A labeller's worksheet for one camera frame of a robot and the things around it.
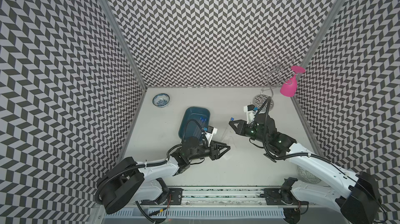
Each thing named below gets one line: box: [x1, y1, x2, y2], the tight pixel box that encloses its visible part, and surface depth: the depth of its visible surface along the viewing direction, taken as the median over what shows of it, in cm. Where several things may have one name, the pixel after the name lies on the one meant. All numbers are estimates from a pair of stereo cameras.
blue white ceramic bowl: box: [152, 93, 171, 108], surface depth 110 cm
